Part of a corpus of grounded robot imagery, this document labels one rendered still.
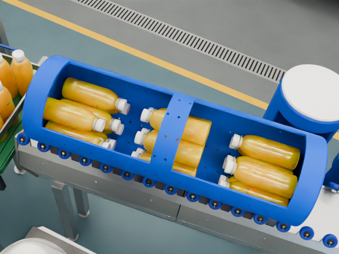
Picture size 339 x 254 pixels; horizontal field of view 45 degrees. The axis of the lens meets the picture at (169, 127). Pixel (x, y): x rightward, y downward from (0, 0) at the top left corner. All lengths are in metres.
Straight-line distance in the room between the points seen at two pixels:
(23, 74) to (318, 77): 1.10
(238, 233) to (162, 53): 1.91
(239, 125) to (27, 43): 2.12
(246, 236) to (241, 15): 2.41
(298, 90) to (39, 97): 0.93
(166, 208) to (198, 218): 0.11
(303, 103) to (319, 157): 0.42
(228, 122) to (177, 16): 2.12
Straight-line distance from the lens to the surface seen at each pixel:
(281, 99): 1.59
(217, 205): 1.33
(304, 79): 1.65
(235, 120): 1.34
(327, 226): 1.47
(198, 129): 1.18
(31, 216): 2.38
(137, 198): 1.41
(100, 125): 1.25
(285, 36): 3.47
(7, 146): 1.53
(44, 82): 1.24
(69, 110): 1.26
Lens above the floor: 2.15
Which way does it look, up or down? 55 degrees down
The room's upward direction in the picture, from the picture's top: 10 degrees clockwise
